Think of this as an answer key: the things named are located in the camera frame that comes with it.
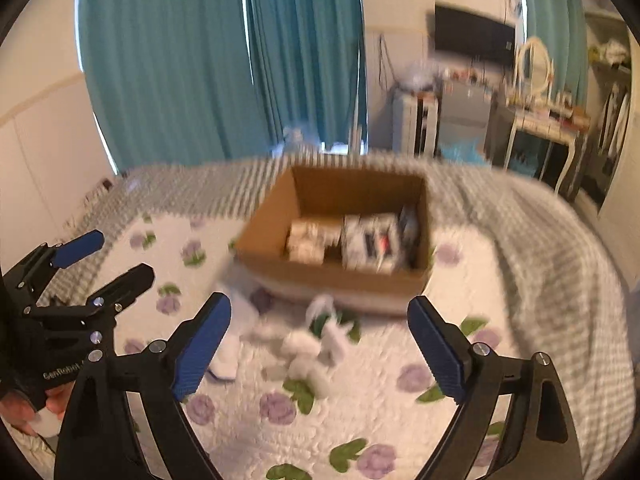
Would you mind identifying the teal curtain beside wardrobe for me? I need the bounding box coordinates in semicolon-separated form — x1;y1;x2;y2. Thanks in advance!
515;0;587;107

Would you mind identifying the brown cardboard box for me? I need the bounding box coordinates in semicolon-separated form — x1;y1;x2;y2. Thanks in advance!
234;164;435;318

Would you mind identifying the white sock with dark trim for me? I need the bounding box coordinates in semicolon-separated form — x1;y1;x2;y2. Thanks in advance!
209;294;262;384

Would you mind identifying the white oval vanity mirror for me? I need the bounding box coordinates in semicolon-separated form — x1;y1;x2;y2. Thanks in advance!
513;35;555;102

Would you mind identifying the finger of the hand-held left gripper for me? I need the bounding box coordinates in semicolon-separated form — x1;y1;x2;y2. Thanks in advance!
7;229;106;311
82;262;157;322

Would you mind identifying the white fluffy sock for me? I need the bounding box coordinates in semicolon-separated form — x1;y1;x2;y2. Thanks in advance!
305;297;362;362
279;332;334;402

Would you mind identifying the white slatted cabinet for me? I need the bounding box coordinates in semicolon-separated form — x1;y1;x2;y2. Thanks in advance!
392;87;442;157

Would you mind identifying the white and black printed cloth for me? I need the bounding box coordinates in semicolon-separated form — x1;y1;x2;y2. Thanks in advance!
341;213;402;274

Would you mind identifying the beige folded cloth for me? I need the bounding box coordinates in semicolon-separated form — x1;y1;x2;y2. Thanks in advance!
285;219;344;264

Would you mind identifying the narrow teal curtain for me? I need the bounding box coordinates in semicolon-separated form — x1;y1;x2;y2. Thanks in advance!
244;0;369;155

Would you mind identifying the white floral quilt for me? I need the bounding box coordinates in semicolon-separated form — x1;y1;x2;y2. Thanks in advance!
30;209;522;480

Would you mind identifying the open wardrobe with clothes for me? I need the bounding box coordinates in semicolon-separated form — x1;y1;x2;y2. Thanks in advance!
582;9;638;213

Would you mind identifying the grey mini fridge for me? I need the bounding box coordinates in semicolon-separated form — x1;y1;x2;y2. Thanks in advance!
439;80;495;159

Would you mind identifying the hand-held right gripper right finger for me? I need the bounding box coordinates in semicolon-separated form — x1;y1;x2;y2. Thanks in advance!
406;295;586;480

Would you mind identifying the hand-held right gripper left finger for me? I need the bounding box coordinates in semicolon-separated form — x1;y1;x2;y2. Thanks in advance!
54;291;233;480

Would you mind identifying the white dressing table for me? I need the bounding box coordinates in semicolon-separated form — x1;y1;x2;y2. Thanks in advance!
501;94;592;197

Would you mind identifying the white plastic bag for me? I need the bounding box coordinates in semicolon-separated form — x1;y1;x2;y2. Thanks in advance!
399;61;437;92

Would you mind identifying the wide teal curtain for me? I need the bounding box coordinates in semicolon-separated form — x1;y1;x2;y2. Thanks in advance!
76;0;273;175

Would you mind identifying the person's left hand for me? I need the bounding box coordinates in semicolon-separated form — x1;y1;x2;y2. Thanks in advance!
0;387;69;436

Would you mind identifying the dark folded cloth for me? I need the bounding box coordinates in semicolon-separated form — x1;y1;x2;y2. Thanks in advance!
397;204;427;269

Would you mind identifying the black wall television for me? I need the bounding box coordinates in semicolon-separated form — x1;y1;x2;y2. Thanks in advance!
433;2;517;69

